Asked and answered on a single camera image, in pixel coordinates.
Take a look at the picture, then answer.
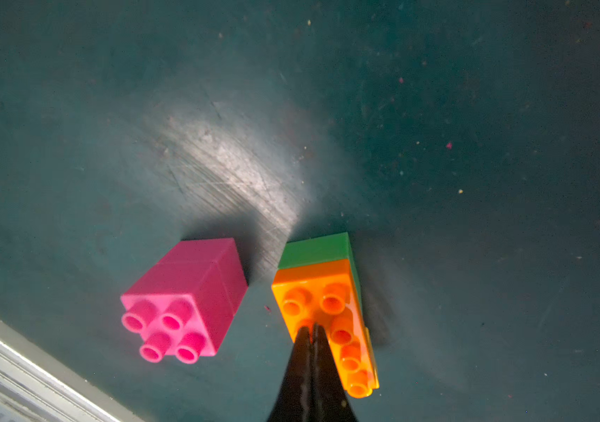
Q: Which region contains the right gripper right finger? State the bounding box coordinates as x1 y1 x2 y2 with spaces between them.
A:
311 324 357 422

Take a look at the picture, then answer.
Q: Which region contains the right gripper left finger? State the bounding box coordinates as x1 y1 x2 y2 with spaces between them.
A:
267 326 313 422

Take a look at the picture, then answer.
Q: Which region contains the orange long lego brick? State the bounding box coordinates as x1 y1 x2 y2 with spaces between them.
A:
272 258 380 398

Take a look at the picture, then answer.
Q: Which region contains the magenta lego brick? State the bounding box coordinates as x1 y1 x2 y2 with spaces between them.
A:
121 238 248 364

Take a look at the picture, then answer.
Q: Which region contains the green square lego brick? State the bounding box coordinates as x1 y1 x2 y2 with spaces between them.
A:
277 232 363 313

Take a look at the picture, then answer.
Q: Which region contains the aluminium front rail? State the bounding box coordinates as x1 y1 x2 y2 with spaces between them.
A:
0 320 141 421

